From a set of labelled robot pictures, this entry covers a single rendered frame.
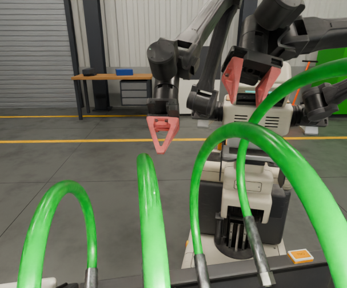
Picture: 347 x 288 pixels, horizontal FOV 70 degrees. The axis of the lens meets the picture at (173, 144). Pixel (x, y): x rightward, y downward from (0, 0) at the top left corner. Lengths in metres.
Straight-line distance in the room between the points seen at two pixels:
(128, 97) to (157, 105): 4.77
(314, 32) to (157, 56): 0.33
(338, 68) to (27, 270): 0.27
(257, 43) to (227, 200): 0.82
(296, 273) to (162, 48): 0.61
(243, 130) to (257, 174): 1.02
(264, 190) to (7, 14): 6.83
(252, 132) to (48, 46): 6.81
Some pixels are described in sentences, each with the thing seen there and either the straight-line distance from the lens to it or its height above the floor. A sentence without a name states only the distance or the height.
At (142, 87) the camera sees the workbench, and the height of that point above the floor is 0.68.
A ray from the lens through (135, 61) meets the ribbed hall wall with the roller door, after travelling 6.48.
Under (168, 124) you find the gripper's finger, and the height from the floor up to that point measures 1.29.
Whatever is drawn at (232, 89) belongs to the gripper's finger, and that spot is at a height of 1.36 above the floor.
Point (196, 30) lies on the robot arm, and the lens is 0.69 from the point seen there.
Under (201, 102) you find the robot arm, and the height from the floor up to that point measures 1.25.
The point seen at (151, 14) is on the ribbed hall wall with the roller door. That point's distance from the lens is 6.48.
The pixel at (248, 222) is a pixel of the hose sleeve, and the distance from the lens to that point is 0.41.
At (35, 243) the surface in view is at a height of 1.31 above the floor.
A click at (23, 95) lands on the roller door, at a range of 7.37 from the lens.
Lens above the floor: 1.44
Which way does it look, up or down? 21 degrees down
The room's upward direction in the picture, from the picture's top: straight up
